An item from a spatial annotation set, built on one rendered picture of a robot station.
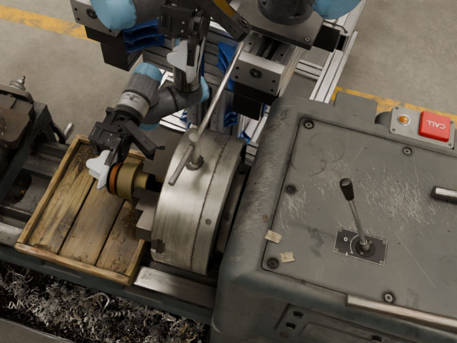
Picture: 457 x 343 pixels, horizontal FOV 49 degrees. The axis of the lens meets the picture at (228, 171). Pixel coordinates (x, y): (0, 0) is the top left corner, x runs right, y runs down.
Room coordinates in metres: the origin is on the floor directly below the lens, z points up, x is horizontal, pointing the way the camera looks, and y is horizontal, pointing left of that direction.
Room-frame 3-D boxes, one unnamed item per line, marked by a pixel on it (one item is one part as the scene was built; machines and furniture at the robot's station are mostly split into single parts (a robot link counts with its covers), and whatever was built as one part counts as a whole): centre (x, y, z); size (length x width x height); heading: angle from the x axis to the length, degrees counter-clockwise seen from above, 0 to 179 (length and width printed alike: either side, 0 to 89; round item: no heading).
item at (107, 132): (0.68, 0.28, 1.08); 0.12 x 0.09 x 0.08; 169
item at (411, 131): (0.67, -0.40, 1.23); 0.13 x 0.08 x 0.05; 79
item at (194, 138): (0.53, 0.07, 1.27); 0.02 x 0.02 x 0.12
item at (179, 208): (0.53, 0.07, 1.08); 0.32 x 0.09 x 0.32; 169
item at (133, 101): (0.76, 0.26, 1.08); 0.08 x 0.05 x 0.08; 79
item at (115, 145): (0.61, 0.27, 1.10); 0.09 x 0.02 x 0.05; 169
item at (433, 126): (0.66, -0.42, 1.26); 0.06 x 0.06 x 0.02; 79
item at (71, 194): (0.58, 0.32, 0.89); 0.36 x 0.30 x 0.04; 169
